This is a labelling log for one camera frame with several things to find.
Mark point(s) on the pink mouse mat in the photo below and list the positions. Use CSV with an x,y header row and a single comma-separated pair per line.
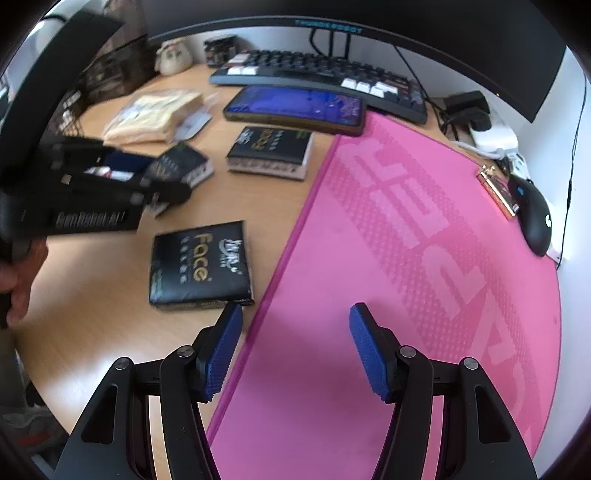
x,y
392,277

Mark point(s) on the person's left hand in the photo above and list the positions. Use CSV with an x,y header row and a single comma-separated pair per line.
x,y
23,286

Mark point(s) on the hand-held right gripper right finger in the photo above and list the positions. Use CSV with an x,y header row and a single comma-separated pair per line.
x,y
369,355

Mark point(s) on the sliced bread packet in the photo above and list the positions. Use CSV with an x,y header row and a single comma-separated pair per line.
x,y
147,115

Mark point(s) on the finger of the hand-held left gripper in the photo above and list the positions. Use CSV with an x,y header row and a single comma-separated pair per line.
x,y
127,161
138,194

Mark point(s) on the white flat box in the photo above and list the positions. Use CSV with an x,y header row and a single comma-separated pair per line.
x,y
555,253

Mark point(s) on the black computer mouse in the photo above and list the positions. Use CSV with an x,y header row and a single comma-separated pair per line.
x,y
535,217

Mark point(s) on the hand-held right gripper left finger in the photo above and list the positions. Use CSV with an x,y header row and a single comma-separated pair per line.
x,y
224,355

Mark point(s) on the smoky acrylic organiser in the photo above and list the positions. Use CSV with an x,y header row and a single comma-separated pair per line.
x,y
124,64

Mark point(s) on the black smartphone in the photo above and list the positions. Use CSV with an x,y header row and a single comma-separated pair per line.
x,y
295,104

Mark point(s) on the cream ceramic figurine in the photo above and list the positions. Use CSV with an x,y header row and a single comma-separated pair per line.
x,y
174,56

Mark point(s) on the black pocket tissue pack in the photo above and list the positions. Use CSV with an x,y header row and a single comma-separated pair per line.
x,y
198,263
270,147
184,164

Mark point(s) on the black power adapter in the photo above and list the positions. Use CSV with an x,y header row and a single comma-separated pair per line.
x,y
466,108

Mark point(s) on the black mechanical keyboard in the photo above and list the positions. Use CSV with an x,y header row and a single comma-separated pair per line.
x,y
300,69

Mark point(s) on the small dark jar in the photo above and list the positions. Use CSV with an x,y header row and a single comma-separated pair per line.
x,y
220,50

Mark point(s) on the small white plastic packet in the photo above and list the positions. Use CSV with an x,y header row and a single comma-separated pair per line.
x,y
194,123

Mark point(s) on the black curved monitor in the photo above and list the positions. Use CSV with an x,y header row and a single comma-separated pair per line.
x,y
461,46

